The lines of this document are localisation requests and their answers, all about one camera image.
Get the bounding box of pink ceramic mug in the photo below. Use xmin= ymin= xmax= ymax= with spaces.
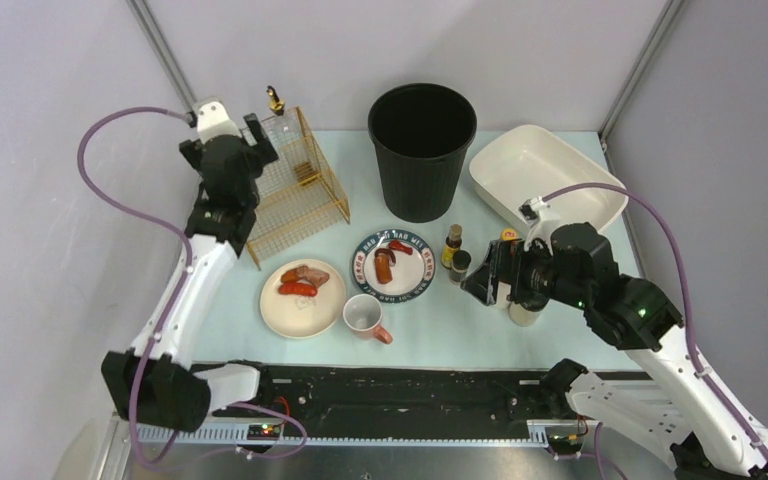
xmin=342 ymin=294 xmax=393 ymax=345

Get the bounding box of yellow cap sauce bottle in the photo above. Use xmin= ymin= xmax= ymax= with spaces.
xmin=499 ymin=228 xmax=520 ymax=241

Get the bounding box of white rectangular basin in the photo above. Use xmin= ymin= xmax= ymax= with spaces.
xmin=469 ymin=125 xmax=628 ymax=237

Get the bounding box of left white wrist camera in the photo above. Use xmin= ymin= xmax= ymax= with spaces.
xmin=192 ymin=97 xmax=242 ymax=144

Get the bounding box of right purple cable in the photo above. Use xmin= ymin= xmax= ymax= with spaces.
xmin=542 ymin=182 xmax=768 ymax=480

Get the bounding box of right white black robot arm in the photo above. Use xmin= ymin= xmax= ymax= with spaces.
xmin=462 ymin=223 xmax=768 ymax=479

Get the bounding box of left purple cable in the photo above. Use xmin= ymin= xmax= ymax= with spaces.
xmin=77 ymin=106 xmax=309 ymax=473

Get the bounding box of silver lid spice jar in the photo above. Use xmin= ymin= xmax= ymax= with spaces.
xmin=492 ymin=291 xmax=510 ymax=310

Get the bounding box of red sausage piece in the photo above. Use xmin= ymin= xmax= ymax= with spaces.
xmin=387 ymin=240 xmax=414 ymax=255

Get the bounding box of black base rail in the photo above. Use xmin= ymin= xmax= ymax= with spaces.
xmin=191 ymin=357 xmax=664 ymax=440

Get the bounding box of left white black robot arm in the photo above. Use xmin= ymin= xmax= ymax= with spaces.
xmin=101 ymin=106 xmax=278 ymax=432

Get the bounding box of purple cable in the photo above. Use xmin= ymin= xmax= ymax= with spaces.
xmin=542 ymin=182 xmax=768 ymax=480
xmin=77 ymin=106 xmax=309 ymax=473

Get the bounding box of yellow wire mesh rack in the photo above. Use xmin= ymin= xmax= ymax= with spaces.
xmin=246 ymin=107 xmax=351 ymax=268

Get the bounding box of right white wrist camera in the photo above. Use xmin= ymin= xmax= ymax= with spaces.
xmin=519 ymin=197 xmax=562 ymax=251

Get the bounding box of red sausage on cream plate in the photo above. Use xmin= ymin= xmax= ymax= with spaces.
xmin=278 ymin=282 xmax=318 ymax=297

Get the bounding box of black plastic trash bin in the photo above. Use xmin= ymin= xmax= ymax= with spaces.
xmin=367 ymin=83 xmax=477 ymax=223

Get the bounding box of patterned rim white plate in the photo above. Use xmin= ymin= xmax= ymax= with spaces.
xmin=350 ymin=228 xmax=436 ymax=303

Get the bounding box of dark sausage piece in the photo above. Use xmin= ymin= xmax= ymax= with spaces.
xmin=374 ymin=248 xmax=396 ymax=266

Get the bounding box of black lid spice jar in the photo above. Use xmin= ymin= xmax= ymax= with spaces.
xmin=508 ymin=303 xmax=546 ymax=327

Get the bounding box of cream round plate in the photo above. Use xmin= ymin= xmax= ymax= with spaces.
xmin=259 ymin=259 xmax=347 ymax=339

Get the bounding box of orange sausage on patterned plate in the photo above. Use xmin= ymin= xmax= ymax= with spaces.
xmin=374 ymin=257 xmax=393 ymax=284

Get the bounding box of black cap pepper jar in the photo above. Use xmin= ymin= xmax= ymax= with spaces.
xmin=449 ymin=250 xmax=472 ymax=284

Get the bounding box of brown cap small bottle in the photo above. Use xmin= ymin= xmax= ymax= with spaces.
xmin=441 ymin=224 xmax=463 ymax=269

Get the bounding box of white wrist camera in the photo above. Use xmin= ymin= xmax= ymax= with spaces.
xmin=519 ymin=197 xmax=562 ymax=251
xmin=192 ymin=97 xmax=242 ymax=144

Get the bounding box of brown meat piece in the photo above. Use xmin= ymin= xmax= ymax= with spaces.
xmin=280 ymin=265 xmax=330 ymax=288

